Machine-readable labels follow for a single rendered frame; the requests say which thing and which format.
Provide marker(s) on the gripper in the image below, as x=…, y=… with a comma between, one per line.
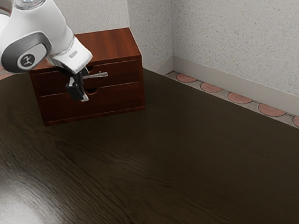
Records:
x=81, y=77

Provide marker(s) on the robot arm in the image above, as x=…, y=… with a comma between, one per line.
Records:
x=51, y=31

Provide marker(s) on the brown wooden drawer cabinet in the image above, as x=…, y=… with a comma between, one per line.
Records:
x=113, y=55

